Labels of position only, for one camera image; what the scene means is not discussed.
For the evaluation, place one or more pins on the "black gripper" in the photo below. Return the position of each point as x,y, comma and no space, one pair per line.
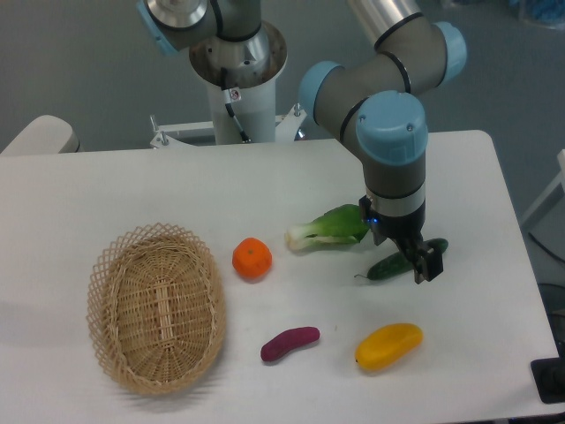
405,231

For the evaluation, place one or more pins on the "dark green cucumber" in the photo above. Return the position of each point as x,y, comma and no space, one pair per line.
396,264

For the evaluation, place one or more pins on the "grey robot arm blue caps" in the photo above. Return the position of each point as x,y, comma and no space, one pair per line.
372,109

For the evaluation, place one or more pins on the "green bok choy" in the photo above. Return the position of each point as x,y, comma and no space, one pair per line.
339,226

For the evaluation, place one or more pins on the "yellow mango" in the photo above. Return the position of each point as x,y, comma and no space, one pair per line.
387,345

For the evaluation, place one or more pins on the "purple sweet potato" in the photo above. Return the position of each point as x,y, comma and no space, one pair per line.
288,341

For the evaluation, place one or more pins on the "orange tangerine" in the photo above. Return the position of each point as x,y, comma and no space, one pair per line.
252,259

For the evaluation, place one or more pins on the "black device at table edge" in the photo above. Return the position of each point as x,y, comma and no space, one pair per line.
548,376

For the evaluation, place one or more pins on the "woven wicker basket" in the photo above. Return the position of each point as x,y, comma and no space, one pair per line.
156,311

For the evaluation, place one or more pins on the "beige chair back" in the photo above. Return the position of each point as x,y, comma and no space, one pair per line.
45,135

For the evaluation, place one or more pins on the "white furniture frame right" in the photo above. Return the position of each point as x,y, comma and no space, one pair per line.
547,199

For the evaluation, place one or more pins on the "white pedestal base frame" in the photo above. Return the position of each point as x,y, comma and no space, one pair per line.
288,129

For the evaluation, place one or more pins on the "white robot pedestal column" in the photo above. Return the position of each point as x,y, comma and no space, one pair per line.
240,79

